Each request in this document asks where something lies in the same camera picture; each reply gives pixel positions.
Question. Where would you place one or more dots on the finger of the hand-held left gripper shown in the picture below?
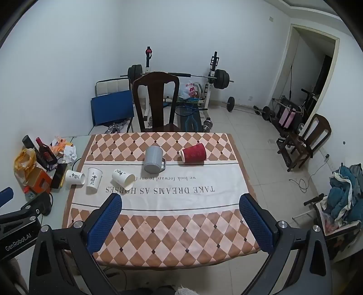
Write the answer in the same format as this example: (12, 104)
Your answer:
(39, 202)
(6, 196)

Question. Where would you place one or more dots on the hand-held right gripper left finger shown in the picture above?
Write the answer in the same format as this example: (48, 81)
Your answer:
(102, 224)

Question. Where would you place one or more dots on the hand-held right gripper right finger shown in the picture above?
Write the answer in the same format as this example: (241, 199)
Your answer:
(256, 225)

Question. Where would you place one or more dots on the white printed paper cup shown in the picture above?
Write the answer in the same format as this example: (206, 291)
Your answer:
(93, 180)
(75, 177)
(124, 178)

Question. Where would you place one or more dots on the grey mug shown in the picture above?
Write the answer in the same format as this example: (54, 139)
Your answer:
(153, 160)

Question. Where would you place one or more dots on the red ribbed paper cup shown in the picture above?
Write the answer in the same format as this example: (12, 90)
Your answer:
(193, 153)

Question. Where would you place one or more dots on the red capped small bottle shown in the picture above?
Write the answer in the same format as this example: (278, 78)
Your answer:
(28, 193)

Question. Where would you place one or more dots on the orange box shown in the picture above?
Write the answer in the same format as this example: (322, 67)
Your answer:
(39, 181)

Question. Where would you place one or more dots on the black phone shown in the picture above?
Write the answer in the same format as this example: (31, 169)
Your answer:
(59, 176)

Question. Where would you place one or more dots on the yellow plastic bag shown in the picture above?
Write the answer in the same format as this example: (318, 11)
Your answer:
(24, 163)

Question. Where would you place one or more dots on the dark wine bottle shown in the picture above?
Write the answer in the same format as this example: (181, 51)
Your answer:
(45, 151)

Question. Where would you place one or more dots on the crumpled white tissue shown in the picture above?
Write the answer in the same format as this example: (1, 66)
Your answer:
(69, 154)

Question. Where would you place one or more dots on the checkered printed tablecloth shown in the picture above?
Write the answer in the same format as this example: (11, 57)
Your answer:
(158, 212)

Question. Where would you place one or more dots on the black bottle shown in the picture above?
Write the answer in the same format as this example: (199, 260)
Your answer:
(29, 143)

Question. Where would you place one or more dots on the orange snack wrappers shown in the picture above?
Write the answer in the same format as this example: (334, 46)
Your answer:
(58, 143)

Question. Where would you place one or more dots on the pile of clothes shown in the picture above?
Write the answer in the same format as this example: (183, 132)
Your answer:
(346, 187)

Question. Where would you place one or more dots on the dark wooden chair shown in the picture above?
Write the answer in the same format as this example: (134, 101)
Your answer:
(307, 141)
(156, 105)

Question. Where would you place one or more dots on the pink bag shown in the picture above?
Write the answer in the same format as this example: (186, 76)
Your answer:
(286, 117)

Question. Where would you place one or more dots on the chrome dumbbell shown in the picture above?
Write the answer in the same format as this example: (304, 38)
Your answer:
(207, 124)

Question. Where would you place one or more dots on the blue folding chair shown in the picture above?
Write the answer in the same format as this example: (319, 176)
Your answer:
(112, 109)

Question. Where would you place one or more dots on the small barbell on floor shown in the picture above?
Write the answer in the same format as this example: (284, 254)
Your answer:
(244, 107)

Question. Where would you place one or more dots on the white padded chair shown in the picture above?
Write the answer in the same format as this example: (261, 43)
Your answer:
(109, 86)

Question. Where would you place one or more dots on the badminton racket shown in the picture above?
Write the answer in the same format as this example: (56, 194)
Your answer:
(185, 110)

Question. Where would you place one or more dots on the weight bench rack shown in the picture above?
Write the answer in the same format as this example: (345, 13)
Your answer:
(208, 88)

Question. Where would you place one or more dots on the plastic bag with red print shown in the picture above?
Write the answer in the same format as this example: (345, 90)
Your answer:
(190, 90)

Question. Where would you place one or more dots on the barbell with black plates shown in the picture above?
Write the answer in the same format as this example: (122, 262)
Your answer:
(221, 78)

